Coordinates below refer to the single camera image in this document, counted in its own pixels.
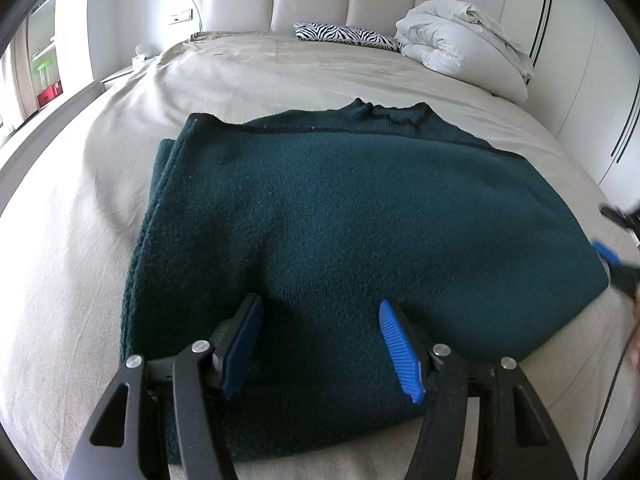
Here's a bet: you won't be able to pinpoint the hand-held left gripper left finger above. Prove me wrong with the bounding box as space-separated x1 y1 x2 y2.
65 293 265 480

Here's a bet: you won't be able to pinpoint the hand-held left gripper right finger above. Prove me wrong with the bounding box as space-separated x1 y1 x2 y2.
378 300 573 480

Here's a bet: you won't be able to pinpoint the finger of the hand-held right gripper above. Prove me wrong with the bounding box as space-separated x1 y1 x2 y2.
599 202 640 233
591 241 640 302

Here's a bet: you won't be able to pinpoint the dark green knit sweater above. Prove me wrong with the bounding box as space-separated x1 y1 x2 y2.
117 98 610 463

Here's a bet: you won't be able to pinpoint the white wardrobe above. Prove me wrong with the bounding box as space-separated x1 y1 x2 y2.
500 0 640 206

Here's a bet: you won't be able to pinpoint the white duvet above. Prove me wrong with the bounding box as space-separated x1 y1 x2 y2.
395 0 536 107

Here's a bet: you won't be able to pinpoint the bed with beige sheet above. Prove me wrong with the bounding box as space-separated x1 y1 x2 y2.
0 30 640 480

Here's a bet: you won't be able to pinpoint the white nightstand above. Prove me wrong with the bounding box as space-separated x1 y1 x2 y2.
100 62 151 91

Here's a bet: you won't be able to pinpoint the red box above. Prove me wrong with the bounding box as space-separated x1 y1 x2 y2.
36 85 65 108

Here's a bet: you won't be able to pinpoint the zebra print pillow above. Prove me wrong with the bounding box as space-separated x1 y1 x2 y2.
292 22 403 52

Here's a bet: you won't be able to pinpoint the beige curtain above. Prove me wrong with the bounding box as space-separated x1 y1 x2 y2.
0 35 26 136

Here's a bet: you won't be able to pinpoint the white shelf unit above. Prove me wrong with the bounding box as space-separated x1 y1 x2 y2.
25 0 66 111

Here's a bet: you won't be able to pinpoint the black wardrobe door handles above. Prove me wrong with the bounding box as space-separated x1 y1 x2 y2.
610 110 640 163
527 0 553 78

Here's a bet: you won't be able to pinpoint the black cable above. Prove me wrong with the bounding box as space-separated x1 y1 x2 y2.
582 305 640 480

